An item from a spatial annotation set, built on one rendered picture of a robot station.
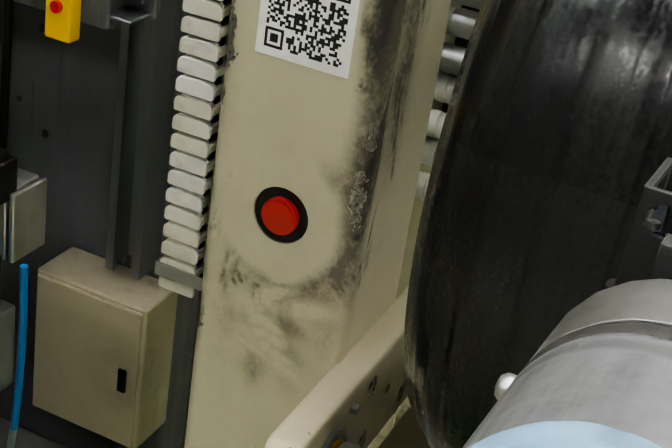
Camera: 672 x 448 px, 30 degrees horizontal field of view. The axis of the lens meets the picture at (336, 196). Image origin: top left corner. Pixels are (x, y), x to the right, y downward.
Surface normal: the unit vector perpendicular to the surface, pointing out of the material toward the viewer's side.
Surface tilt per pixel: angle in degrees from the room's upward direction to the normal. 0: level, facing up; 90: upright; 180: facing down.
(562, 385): 32
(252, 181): 90
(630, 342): 18
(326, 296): 90
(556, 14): 61
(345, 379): 0
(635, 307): 26
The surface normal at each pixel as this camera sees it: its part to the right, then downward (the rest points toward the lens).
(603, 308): -0.40, -0.91
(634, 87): -0.32, -0.09
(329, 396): 0.14, -0.89
